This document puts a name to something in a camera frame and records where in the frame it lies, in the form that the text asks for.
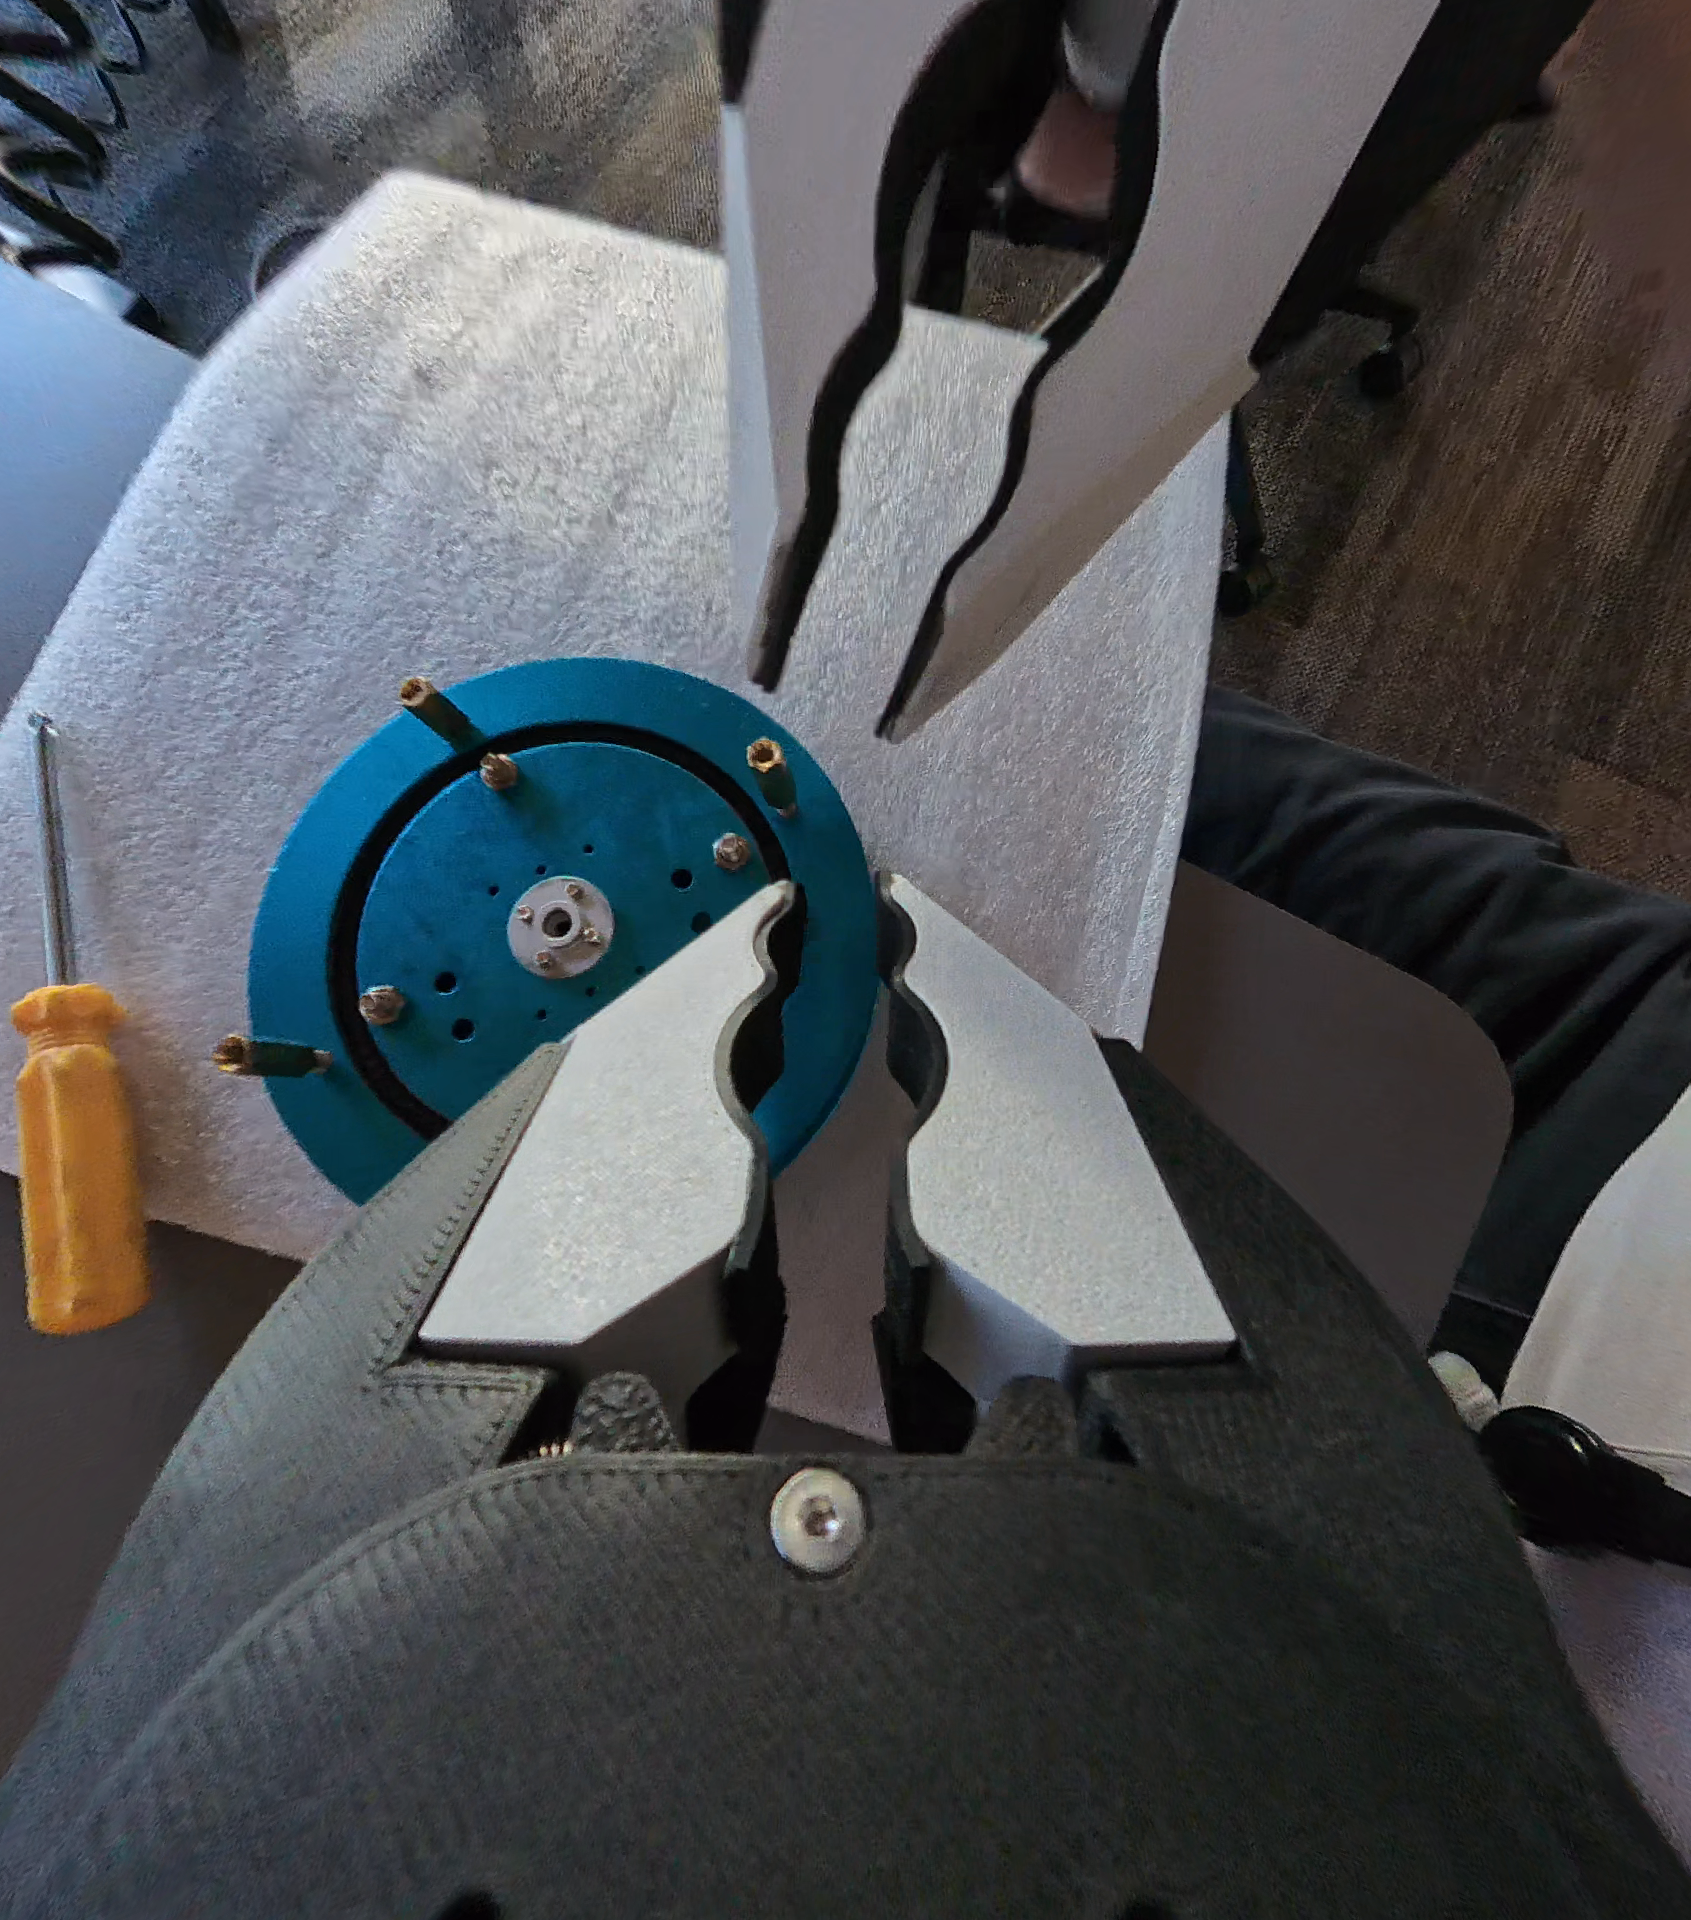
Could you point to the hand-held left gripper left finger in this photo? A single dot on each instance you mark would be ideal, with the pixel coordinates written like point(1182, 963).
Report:
point(606, 1200)

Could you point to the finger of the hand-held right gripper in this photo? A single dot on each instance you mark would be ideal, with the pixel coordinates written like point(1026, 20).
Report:
point(1236, 181)
point(816, 181)

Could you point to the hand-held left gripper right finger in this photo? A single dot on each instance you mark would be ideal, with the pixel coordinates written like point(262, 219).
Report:
point(1070, 1200)

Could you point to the blue round metal turntable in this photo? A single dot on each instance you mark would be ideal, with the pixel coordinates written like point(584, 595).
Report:
point(334, 930)

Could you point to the brass hex standoff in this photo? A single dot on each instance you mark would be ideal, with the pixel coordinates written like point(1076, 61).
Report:
point(268, 1054)
point(436, 708)
point(770, 773)

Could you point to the dark grey desk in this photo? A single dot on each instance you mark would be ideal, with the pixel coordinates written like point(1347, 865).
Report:
point(34, 1424)

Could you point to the person's right hand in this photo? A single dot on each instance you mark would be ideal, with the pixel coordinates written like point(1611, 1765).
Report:
point(1070, 159)

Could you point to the person's dark trousers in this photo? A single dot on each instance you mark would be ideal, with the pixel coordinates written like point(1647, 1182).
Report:
point(1459, 930)

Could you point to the white foam sheet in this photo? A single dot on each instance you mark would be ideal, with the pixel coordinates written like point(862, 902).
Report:
point(410, 451)

